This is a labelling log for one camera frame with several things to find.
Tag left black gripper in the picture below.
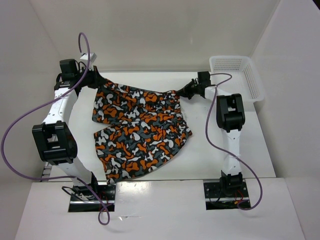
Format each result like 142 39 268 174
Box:
75 65 107 90

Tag orange camouflage shorts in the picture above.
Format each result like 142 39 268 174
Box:
92 79 193 184

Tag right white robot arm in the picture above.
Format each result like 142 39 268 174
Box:
177 71 246 197

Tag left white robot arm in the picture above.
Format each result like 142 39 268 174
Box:
32 53 101 201

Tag white plastic basket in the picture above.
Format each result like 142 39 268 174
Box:
209 55 265 103

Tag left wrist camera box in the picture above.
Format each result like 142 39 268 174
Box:
80 52 97 63

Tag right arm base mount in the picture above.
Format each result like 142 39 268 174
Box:
203 180 251 211

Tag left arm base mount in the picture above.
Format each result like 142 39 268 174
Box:
61 184 117 213

